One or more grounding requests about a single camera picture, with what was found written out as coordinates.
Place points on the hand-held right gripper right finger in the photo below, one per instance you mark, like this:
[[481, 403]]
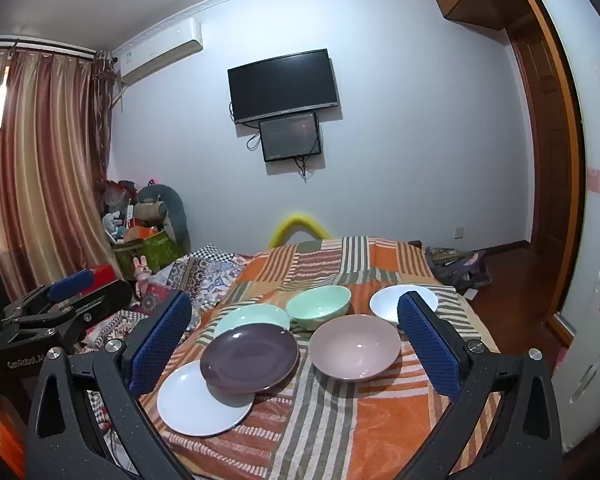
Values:
[[430, 345]]

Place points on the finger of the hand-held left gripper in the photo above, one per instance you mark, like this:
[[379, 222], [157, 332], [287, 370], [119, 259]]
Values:
[[90, 305], [70, 284]]

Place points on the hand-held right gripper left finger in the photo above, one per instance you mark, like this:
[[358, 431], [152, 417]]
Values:
[[160, 345]]

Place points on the white spotted bowl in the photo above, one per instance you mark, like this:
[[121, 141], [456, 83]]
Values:
[[385, 302]]

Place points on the white plate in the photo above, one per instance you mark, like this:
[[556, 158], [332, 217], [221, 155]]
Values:
[[195, 410]]

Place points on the pink bowl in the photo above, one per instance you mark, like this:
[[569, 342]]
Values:
[[355, 350]]

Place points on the purple plate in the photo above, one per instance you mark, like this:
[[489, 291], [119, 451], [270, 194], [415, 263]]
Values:
[[250, 357]]

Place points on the mint green plate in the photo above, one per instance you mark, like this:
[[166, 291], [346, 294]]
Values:
[[252, 314]]

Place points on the mint green bowl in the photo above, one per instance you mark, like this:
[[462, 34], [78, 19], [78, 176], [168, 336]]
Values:
[[320, 302]]

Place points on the red box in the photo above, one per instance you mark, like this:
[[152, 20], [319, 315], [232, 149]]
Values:
[[100, 274]]

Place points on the pink rabbit toy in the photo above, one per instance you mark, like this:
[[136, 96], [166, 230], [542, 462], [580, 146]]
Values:
[[141, 272]]

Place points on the green cardboard box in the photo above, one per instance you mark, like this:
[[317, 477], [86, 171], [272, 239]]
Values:
[[152, 255]]

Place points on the dark bag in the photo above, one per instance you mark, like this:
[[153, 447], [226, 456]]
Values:
[[455, 265]]

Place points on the patterned checkered quilt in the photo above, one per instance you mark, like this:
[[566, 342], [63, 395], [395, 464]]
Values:
[[205, 270]]

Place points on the pile of toys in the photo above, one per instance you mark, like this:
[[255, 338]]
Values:
[[117, 210]]

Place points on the grey plush toy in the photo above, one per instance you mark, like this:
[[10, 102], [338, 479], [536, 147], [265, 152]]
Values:
[[172, 210]]

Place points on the striped brown curtain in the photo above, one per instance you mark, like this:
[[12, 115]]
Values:
[[40, 160]]

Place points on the orange striped patchwork blanket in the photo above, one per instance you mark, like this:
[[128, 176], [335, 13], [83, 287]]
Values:
[[330, 425]]

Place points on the yellow foam tube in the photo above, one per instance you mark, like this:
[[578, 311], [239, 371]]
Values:
[[300, 220]]

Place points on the brown wooden door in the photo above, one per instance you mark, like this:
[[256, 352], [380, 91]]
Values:
[[545, 160]]

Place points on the white sliding wardrobe door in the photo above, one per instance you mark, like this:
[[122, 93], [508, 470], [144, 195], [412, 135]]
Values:
[[595, 200]]

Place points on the white air conditioner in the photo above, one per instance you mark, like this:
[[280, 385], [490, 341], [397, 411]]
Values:
[[155, 52]]

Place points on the white wall socket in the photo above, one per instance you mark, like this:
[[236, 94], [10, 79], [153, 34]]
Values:
[[458, 232]]

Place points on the small black wall monitor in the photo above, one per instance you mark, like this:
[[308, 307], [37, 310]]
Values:
[[290, 137]]

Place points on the black wall television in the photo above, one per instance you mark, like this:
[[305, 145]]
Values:
[[282, 85]]

